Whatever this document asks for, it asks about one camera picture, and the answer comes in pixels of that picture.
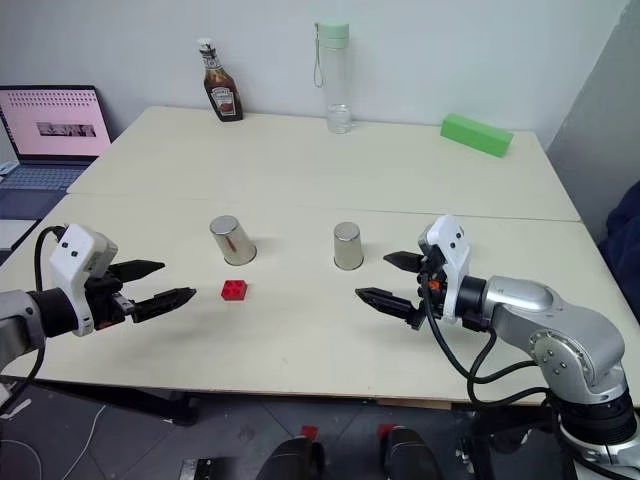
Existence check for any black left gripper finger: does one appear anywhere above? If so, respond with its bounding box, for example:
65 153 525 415
130 287 198 324
107 259 166 284

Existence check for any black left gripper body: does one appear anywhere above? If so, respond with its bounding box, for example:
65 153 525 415
83 270 136 331

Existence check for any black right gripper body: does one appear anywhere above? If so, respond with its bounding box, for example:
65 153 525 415
408 247 447 332

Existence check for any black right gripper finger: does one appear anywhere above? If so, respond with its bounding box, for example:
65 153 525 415
383 250 426 275
354 287 419 321

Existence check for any plain steel cup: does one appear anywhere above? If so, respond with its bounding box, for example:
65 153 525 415
332 221 365 272

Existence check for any red toy brick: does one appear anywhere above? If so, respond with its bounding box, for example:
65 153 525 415
221 279 251 302

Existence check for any steel cup with red mark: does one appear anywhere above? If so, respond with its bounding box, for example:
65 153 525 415
209 215 259 267

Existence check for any green block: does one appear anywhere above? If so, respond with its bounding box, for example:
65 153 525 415
439 113 515 159

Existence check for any open laptop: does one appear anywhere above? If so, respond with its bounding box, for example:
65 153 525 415
0 84 113 221

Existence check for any clear bottle with green lid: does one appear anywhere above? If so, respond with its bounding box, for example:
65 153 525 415
313 21 353 135

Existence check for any ketchup bottle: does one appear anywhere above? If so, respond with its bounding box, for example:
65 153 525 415
196 38 245 123

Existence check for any dark blue chair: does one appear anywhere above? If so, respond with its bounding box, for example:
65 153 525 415
597 179 640 289

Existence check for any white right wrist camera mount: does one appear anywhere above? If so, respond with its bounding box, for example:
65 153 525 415
418 214 472 325

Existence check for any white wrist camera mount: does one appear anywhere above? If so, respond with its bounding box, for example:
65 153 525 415
48 223 120 338
418 214 472 325

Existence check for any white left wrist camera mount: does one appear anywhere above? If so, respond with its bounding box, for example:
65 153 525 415
48 223 120 338

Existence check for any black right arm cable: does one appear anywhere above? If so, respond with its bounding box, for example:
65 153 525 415
418 272 551 405

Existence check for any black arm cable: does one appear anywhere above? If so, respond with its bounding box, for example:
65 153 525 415
0 225 68 416
418 272 551 405

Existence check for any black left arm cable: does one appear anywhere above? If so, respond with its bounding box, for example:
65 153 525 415
0 225 68 416

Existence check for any black table frame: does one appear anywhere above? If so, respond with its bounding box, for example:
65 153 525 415
19 379 201 427

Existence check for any white floor cable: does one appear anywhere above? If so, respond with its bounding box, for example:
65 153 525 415
0 403 109 480

